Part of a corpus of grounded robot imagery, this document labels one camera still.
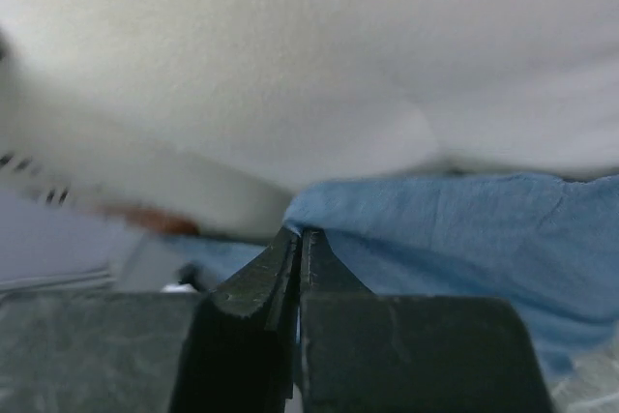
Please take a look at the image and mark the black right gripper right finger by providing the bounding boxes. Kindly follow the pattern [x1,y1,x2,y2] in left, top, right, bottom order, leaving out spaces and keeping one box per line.
[300,230,554,412]

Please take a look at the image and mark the blue fabric pillowcase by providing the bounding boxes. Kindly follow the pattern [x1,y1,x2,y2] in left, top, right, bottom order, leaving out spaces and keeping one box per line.
[163,171,619,375]

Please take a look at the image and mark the cream pillow with bear print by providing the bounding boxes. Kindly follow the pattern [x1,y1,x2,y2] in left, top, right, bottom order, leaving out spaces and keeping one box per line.
[1,0,618,236]

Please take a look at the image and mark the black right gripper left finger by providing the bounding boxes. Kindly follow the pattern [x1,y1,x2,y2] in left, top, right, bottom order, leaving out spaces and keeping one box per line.
[168,229,298,412]

